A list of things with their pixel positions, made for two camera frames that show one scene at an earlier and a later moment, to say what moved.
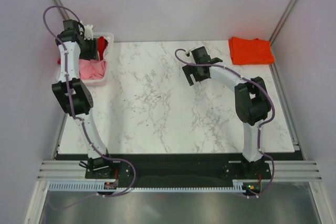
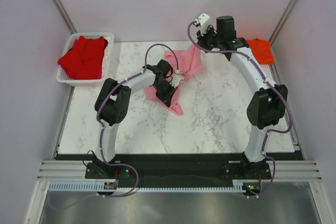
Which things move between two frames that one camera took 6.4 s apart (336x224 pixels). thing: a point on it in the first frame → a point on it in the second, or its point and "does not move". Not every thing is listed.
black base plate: x=177 y=168 does not move
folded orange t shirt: x=248 y=51 does not move
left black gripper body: x=88 y=51 → x=164 y=91
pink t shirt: x=92 y=70 → x=186 y=61
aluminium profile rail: x=52 y=170 does not move
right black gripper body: x=189 y=70 → x=210 y=40
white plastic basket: x=105 y=80 does not move
